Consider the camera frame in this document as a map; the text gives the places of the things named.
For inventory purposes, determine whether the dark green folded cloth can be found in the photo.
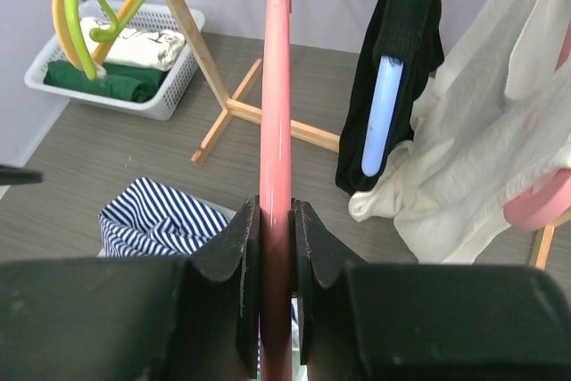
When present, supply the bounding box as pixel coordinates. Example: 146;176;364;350
44;60;167;104

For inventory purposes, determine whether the pink wavy hanger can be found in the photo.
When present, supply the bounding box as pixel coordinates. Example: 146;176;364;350
260;0;293;380

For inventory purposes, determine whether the white plastic basket back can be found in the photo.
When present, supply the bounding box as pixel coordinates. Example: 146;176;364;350
24;4;198;120

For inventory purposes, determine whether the pink hanger right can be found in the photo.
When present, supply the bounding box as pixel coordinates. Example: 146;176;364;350
503;21;570;230

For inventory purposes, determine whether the yellow hanger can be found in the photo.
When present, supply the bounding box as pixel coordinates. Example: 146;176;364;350
51;0;173;73

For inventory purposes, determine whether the white tank top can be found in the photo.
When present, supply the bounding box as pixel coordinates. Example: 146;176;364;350
348;0;570;263

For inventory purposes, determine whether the blue striped tank top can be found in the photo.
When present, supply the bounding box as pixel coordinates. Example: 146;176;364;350
98;177;236;258

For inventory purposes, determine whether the light blue hanger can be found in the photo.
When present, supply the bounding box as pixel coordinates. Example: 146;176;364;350
360;0;423;178

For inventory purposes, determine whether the wooden clothes rack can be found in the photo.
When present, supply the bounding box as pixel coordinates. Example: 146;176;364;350
164;0;570;269

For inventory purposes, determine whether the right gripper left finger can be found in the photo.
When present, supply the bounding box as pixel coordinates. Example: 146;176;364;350
1;198;260;380

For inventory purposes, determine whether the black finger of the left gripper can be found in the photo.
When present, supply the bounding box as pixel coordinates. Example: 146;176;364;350
0;164;44;186

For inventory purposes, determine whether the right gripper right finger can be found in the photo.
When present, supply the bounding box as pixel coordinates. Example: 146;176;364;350
291;201;570;380

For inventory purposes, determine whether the black tank top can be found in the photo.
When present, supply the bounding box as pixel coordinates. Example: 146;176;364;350
335;0;444;195

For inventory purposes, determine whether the lime green hanger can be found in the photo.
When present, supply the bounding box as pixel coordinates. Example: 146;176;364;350
62;0;182;82

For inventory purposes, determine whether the white folded cloth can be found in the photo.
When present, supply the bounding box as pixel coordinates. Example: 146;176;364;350
105;27;186;71

